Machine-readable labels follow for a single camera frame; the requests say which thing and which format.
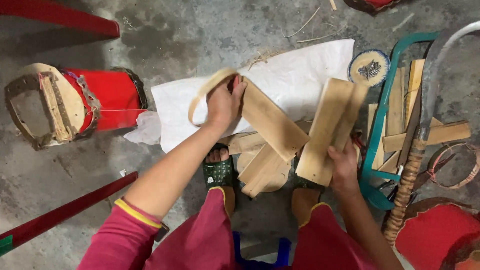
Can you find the person's right hand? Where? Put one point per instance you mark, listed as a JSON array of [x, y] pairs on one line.
[[344, 168]]

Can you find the person's left hand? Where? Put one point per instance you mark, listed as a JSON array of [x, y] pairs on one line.
[[221, 107]]

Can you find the thin bent wooden strip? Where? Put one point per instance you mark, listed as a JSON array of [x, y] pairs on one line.
[[200, 93]]

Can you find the wide pale wooden plank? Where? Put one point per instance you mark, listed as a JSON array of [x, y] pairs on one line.
[[330, 123]]

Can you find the long wooden plank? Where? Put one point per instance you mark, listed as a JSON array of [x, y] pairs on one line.
[[272, 120]]

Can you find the short light wooden slat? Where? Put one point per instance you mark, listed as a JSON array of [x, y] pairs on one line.
[[378, 157]]

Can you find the green patterned sandal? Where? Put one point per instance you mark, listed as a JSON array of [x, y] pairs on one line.
[[305, 183], [218, 173]]

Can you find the small wooden plank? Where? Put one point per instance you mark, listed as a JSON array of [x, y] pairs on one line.
[[243, 142]]

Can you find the round wooden disc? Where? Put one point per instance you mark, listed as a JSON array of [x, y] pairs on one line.
[[279, 182]]

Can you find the white woven sack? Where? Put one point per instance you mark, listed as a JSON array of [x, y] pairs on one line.
[[288, 75]]

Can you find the dark narrow wooden strip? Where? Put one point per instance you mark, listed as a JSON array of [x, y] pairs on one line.
[[409, 131]]

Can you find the stacked wooden slats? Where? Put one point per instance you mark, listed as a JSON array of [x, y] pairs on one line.
[[262, 170]]

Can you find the brown wooden slat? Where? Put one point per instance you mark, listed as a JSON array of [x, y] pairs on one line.
[[395, 108]]

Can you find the white plastic bag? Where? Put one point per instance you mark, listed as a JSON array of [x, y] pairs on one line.
[[144, 129]]

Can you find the blue rimmed bowl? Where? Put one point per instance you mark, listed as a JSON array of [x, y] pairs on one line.
[[358, 77]]

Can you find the pile of metal nails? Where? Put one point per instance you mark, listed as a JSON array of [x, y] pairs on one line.
[[370, 69]]

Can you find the blue plastic stool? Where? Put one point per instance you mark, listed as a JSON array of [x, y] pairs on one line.
[[283, 253]]

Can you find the pale yellow wooden slat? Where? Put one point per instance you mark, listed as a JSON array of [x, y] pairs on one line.
[[414, 86]]

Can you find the thick crosswise wooden block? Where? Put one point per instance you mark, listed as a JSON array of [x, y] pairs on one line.
[[448, 133]]

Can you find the red drum body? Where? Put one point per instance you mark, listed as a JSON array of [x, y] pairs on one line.
[[437, 236]]

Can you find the red round drum piece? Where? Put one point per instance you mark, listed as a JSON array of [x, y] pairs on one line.
[[375, 4]]

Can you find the red painted bar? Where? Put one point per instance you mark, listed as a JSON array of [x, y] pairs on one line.
[[56, 15], [63, 212]]

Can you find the teal hacksaw frame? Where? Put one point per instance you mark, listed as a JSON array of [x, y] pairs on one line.
[[377, 127]]

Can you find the red drum with leather frame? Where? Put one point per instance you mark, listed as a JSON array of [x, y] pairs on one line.
[[107, 99]]

